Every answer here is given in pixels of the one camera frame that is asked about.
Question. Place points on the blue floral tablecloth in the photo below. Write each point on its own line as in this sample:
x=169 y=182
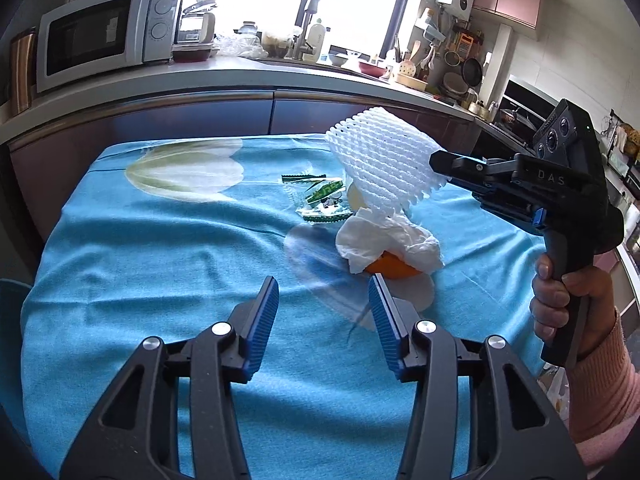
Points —
x=175 y=270

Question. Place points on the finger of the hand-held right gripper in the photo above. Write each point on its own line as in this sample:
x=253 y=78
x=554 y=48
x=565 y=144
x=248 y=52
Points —
x=465 y=166
x=500 y=192

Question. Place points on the white soap bottle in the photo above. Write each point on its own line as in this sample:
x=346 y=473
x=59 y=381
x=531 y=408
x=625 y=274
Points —
x=316 y=42

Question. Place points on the blue plastic trash bin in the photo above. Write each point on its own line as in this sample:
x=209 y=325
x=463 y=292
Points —
x=12 y=292

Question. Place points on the cream pot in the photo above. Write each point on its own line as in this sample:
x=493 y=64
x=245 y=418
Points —
x=411 y=82

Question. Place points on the red bowl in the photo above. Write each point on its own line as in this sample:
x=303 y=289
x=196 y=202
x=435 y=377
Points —
x=372 y=69

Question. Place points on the metal kitchen faucet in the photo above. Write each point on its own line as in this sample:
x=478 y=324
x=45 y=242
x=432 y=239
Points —
x=307 y=15

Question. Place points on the white microwave oven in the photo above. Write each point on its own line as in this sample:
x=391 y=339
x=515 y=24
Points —
x=85 y=35

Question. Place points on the copper thermos flask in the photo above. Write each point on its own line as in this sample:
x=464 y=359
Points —
x=22 y=70

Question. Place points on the metal strainer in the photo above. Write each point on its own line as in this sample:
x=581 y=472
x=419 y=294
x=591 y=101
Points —
x=452 y=58

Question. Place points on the person's right hand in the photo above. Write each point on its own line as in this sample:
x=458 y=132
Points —
x=545 y=300

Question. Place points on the dark red food container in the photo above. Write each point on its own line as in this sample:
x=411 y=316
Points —
x=192 y=52

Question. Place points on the glass electric kettle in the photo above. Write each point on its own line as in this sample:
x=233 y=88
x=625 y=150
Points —
x=197 y=22

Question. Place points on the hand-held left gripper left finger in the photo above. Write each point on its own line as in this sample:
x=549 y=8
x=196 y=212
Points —
x=262 y=320

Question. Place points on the black range hood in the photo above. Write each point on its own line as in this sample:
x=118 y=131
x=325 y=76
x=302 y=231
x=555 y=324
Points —
x=525 y=97

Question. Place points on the clear plastic bag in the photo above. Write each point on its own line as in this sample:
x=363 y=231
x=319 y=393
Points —
x=240 y=46

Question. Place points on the orange peel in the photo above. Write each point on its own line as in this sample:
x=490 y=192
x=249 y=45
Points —
x=395 y=267

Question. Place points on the white wall rack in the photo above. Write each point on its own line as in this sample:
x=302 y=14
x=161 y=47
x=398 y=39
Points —
x=431 y=27

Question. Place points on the white bowl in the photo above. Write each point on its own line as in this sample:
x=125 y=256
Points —
x=338 y=60

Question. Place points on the white tissue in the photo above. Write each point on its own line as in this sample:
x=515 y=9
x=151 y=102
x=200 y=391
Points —
x=390 y=242

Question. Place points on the kitchen counter cabinet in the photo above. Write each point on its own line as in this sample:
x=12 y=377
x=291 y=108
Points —
x=200 y=115

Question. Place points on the black frying pan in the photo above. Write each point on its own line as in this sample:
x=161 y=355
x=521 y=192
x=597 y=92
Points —
x=471 y=71

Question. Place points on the plastic bag with food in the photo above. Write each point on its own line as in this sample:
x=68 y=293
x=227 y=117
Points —
x=275 y=44

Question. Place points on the white foam fruit net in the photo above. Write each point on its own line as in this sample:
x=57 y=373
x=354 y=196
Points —
x=380 y=155

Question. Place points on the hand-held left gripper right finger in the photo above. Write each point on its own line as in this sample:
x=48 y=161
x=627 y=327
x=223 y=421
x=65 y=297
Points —
x=382 y=320

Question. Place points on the clear green-edged wrapper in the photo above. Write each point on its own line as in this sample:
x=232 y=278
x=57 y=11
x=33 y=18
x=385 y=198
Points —
x=325 y=212
x=305 y=178

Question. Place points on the white slotted spatula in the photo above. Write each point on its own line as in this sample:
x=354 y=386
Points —
x=406 y=66

